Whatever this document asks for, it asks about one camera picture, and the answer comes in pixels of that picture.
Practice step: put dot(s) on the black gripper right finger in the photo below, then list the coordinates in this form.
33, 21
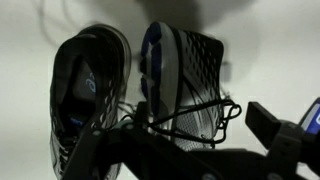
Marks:
263, 123

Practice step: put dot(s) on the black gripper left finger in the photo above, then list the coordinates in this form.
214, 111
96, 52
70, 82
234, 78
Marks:
141, 115

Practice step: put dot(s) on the grey black running shoe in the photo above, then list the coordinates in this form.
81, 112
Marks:
83, 83
196, 83

